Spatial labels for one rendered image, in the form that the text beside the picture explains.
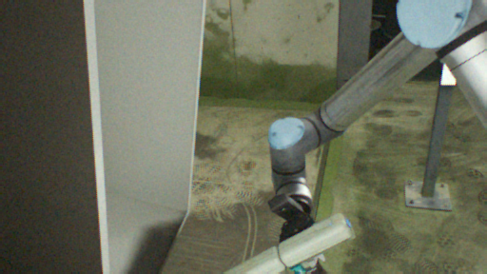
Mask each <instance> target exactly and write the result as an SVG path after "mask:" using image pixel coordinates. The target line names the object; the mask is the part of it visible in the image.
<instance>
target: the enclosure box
mask: <svg viewBox="0 0 487 274"><path fill-rule="evenodd" d="M205 5H206V0H0V274H161V272H162V270H163V269H164V267H165V264H166V260H167V259H168V257H169V255H170V252H171V250H172V248H173V246H174V245H175V242H176V240H177V238H178V236H179V234H180V233H181V229H182V227H183V226H184V223H185V219H186V217H187V216H188V214H189V210H190V200H191V180H192V169H193V159H194V148H195V138H196V118H197V107H198V97H199V87H200V77H201V66H202V46H203V36H204V25H205Z"/></svg>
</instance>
